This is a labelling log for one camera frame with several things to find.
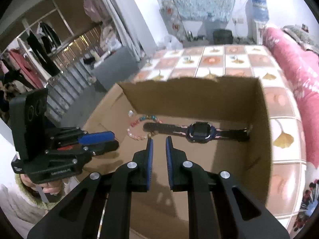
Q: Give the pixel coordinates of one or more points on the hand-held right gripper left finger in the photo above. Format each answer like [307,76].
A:
[149,164]

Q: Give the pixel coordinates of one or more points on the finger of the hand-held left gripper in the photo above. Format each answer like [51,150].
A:
[97,137]
[99,149]

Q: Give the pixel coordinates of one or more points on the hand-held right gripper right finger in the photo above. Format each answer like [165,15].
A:
[169,164]

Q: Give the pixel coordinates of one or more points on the purple smartwatch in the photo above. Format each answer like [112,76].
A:
[200,133]

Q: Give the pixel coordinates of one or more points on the brown cardboard box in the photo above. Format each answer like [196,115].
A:
[199,99]

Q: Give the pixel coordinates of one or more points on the person's left forearm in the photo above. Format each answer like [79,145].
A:
[20,209]

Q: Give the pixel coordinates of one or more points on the person's left hand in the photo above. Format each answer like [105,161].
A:
[49,188]

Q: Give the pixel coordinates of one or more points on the small white charm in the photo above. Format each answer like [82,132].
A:
[129,114]

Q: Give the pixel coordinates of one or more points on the hanging red garment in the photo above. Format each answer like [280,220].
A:
[25,64]

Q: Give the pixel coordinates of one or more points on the metal stair railing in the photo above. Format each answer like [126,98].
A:
[72,72]

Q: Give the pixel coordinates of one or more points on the grey storage box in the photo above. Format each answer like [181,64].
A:
[114,67]

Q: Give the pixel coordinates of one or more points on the small black bag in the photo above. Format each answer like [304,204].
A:
[88,61]

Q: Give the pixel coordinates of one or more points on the hanging black garment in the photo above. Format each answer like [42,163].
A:
[42,49]

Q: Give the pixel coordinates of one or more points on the pile of white bags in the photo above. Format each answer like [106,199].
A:
[111,38]

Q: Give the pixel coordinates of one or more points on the white curtain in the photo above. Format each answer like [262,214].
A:
[129,17]

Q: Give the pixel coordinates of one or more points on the hanging pink garment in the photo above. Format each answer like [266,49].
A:
[93,8]

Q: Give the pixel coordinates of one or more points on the black bin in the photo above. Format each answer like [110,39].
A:
[222,37]

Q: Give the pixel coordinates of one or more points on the pink floral blanket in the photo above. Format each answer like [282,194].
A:
[299,74]

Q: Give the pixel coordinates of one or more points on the white water dispenser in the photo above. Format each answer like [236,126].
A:
[253,29]

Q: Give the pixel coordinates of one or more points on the grey patterned cloth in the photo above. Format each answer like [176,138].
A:
[299,36]

